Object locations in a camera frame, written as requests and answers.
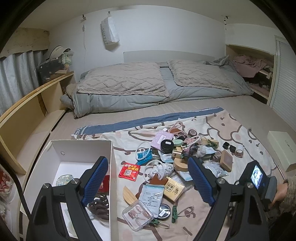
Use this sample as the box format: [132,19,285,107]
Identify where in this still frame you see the black bag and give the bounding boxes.
[36,59,66,86]

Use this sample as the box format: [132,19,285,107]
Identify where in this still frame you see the dark brown hair ties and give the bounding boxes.
[89,193,110,220]

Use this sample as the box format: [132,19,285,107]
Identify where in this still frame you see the blue packet with white ring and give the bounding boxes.
[135,141,153,161]

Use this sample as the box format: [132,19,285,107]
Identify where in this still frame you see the floral scrunchie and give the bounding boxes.
[183,144,200,158]

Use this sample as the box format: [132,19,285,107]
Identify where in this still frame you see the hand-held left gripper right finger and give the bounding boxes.
[188,156,270,241]

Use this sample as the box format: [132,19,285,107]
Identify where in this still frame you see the person's right forearm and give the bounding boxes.
[279,175,296,214]

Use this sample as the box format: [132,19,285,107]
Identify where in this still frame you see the cartoon printed blanket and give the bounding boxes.
[74,107,284,241]

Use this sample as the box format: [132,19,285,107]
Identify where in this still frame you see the floral brocade drawstring pouch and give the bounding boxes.
[55,174,74,187]

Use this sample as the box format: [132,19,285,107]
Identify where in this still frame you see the red box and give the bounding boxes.
[99,175,110,193]

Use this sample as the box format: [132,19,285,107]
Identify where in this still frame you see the white hanging bag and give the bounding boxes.
[100,11,120,45]

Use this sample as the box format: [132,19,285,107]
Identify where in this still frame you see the wooden wall niche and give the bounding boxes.
[225,44,277,105]

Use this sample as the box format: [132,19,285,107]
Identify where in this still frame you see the red sachet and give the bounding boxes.
[118,162,141,181]

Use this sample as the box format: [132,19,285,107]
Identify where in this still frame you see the green clip with white loop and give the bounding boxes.
[149,218,170,230]
[171,205,195,224]

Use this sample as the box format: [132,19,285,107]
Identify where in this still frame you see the clear plastic packet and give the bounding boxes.
[203,160,228,178]

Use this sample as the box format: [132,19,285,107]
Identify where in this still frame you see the yellow tissue pack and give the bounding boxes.
[163,177,185,203]

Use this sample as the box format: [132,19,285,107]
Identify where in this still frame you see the wooden half-round piece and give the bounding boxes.
[122,185,139,205]

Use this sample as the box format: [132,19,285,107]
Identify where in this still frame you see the round wooden block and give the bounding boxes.
[173,158,190,172]

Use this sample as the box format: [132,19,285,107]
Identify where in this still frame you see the person's right hand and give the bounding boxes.
[270,178,289,208]

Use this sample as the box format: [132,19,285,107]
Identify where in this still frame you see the purple card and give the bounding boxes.
[151,131,174,151]

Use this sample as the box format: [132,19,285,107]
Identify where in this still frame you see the clear plastic nail case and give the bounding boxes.
[122,200,154,231]

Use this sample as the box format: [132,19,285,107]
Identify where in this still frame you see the beige doodle valance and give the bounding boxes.
[0,27,50,58]

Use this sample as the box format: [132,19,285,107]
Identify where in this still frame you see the wooden bedside shelf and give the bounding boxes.
[0,71,75,175]

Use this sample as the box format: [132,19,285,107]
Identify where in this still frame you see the brown leather piece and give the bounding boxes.
[148,176,169,188]

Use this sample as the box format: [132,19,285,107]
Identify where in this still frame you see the curved metal rod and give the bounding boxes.
[276,162,286,180]

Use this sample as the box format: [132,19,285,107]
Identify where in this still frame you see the white headboard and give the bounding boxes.
[123,51,215,64]

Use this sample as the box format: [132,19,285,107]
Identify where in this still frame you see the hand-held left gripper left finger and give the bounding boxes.
[25,156,109,241]

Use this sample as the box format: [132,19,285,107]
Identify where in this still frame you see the black round jar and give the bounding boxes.
[160,139,174,152]

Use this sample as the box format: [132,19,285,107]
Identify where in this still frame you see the red floral printed cloth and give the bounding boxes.
[0,167,14,204]

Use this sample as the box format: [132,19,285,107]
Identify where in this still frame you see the black cable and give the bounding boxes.
[8,170,31,217]

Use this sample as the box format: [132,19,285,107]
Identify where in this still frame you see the white wall cable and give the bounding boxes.
[82,15,87,67]

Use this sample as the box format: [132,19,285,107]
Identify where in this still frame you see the black round tin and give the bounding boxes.
[157,203,171,219]

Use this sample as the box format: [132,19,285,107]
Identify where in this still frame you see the white cardboard box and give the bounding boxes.
[20,139,118,241]

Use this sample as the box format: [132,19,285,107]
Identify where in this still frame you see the white rectangular box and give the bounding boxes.
[267,130,296,173]

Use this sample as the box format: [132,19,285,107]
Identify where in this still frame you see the white visor hat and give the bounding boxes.
[47,45,71,59]

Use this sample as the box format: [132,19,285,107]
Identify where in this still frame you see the pink clothes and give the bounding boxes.
[232,54,273,77]

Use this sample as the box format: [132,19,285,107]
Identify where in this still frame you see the white louvre door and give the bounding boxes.
[269,35,296,130]

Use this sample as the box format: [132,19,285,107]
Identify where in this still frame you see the grey curtain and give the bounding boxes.
[0,50,43,116]

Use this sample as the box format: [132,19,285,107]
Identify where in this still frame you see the brown leather pouch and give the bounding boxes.
[171,126,185,137]

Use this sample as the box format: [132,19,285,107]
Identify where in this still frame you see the square wooden box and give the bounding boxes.
[220,149,234,172]

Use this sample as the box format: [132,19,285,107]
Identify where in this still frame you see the white paper packet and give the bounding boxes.
[138,183,165,218]

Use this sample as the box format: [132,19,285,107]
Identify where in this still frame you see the grey duvet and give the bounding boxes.
[60,56,253,118]

